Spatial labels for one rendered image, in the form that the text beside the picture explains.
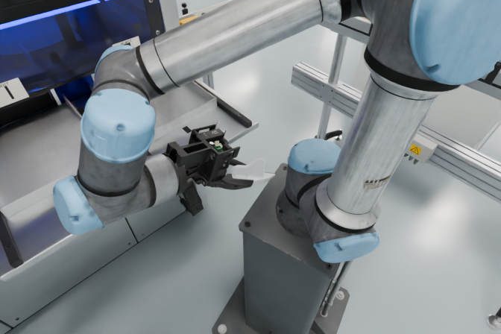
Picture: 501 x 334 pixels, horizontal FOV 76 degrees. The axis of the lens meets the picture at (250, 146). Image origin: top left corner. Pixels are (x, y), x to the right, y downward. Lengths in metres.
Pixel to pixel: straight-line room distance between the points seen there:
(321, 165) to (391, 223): 1.29
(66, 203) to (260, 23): 0.32
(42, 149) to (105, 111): 0.69
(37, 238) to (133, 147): 0.51
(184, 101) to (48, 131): 0.40
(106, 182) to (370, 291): 1.45
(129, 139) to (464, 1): 0.33
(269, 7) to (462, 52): 0.22
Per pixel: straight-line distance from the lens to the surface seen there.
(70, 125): 1.08
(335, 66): 1.70
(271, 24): 0.44
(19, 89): 1.04
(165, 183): 0.48
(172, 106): 1.04
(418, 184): 2.16
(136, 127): 0.36
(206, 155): 0.52
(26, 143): 1.09
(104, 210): 0.45
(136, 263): 1.75
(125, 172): 0.40
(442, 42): 0.35
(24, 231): 0.88
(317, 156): 0.68
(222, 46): 0.44
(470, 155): 1.60
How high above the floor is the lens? 1.51
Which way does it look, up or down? 45 degrees down
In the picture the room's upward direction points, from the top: straight up
